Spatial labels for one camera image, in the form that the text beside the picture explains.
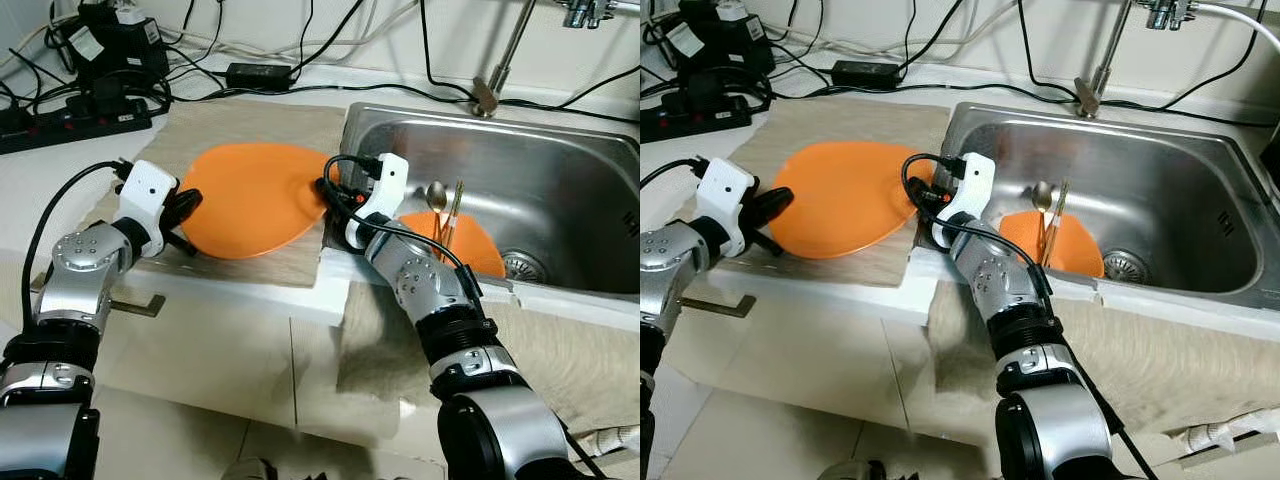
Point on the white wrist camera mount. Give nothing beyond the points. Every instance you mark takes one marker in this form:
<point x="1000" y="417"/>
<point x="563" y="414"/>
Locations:
<point x="150" y="185"/>
<point x="978" y="180"/>
<point x="728" y="185"/>
<point x="392" y="180"/>

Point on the metal spoon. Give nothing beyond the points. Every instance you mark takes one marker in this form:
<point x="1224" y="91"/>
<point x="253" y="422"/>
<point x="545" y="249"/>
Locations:
<point x="437" y="193"/>
<point x="1043" y="193"/>

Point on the black battery charger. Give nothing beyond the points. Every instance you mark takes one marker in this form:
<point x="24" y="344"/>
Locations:
<point x="712" y="45"/>
<point x="110" y="45"/>

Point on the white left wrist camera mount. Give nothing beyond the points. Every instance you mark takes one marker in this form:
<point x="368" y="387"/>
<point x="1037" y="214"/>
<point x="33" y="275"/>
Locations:
<point x="728" y="185"/>
<point x="150" y="185"/>

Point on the small orange plate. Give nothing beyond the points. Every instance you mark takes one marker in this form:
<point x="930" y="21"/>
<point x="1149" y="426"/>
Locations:
<point x="1082" y="255"/>
<point x="485" y="255"/>

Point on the steel faucet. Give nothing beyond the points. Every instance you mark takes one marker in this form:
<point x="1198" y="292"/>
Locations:
<point x="1100" y="55"/>
<point x="500" y="55"/>

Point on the beige woven counter mat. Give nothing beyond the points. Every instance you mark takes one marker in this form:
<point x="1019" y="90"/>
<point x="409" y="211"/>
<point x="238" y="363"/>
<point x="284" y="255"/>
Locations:
<point x="250" y="120"/>
<point x="850" y="118"/>

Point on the stainless steel sink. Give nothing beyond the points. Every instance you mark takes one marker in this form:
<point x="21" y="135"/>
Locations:
<point x="1180" y="165"/>
<point x="560" y="165"/>

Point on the large orange plate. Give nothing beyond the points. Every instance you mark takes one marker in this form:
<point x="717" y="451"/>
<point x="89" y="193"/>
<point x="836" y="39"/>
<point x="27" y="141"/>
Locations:
<point x="250" y="200"/>
<point x="850" y="200"/>

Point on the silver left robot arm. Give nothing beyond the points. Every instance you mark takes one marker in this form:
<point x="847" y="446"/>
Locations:
<point x="75" y="280"/>
<point x="675" y="270"/>

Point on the steel sink drain strainer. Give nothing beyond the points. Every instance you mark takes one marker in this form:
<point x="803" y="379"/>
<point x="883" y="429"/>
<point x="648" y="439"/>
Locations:
<point x="524" y="267"/>
<point x="1125" y="267"/>

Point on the beige hanging towel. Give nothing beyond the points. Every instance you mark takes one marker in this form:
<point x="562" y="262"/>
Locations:
<point x="1180" y="350"/>
<point x="580" y="350"/>

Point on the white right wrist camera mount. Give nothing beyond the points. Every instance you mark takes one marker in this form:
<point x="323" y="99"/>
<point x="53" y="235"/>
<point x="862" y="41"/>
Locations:
<point x="392" y="180"/>
<point x="978" y="180"/>

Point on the black power adapter brick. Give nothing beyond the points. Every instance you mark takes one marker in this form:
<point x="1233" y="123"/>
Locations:
<point x="260" y="76"/>
<point x="866" y="74"/>

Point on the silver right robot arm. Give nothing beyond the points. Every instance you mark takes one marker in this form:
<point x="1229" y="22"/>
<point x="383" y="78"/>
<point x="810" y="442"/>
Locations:
<point x="470" y="380"/>
<point x="1040" y="400"/>

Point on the white plastic pipe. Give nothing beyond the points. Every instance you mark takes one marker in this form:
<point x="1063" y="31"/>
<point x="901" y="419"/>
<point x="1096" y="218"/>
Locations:
<point x="610" y="440"/>
<point x="1225" y="435"/>

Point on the black power strip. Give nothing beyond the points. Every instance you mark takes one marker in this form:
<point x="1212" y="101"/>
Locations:
<point x="60" y="128"/>
<point x="695" y="122"/>

